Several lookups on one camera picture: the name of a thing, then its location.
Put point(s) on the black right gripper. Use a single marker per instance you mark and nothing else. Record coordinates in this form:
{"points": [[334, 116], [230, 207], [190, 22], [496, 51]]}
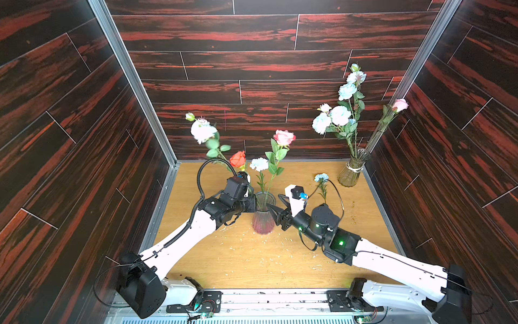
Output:
{"points": [[285, 217]]}

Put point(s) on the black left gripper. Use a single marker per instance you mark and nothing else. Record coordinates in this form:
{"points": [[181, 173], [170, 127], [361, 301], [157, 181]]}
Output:
{"points": [[251, 206]]}

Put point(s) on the blue purple glass vase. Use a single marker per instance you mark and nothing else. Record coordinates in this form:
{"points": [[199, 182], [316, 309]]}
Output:
{"points": [[262, 221]]}

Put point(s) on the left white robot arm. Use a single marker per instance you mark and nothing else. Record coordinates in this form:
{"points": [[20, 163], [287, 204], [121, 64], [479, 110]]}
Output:
{"points": [[143, 282]]}

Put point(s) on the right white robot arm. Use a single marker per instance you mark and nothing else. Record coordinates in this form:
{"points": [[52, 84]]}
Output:
{"points": [[432, 290]]}

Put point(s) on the clear glass vase with ribbon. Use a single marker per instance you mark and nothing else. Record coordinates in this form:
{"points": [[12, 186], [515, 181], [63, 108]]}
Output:
{"points": [[350, 174]]}

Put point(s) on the pink rose in clear vase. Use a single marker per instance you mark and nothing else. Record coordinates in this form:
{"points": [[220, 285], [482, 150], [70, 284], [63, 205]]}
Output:
{"points": [[390, 112]]}

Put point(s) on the red rose stem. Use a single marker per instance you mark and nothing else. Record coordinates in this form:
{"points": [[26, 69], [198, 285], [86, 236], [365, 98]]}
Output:
{"points": [[238, 160]]}

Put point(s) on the pink rose stem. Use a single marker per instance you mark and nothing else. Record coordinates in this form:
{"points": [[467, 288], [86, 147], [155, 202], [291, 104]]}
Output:
{"points": [[280, 144]]}

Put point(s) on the white flower stem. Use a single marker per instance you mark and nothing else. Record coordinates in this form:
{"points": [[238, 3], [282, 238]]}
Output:
{"points": [[207, 134]]}

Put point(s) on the light blue flower bunch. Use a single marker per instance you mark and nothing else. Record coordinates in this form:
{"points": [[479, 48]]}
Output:
{"points": [[342, 120]]}

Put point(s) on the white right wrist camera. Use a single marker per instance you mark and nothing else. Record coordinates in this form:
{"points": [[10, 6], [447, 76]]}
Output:
{"points": [[297, 198]]}

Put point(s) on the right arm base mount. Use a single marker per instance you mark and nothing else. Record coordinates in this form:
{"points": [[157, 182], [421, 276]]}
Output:
{"points": [[351, 299]]}

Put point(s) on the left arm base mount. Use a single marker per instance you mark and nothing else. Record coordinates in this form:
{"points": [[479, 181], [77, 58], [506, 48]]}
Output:
{"points": [[202, 301]]}

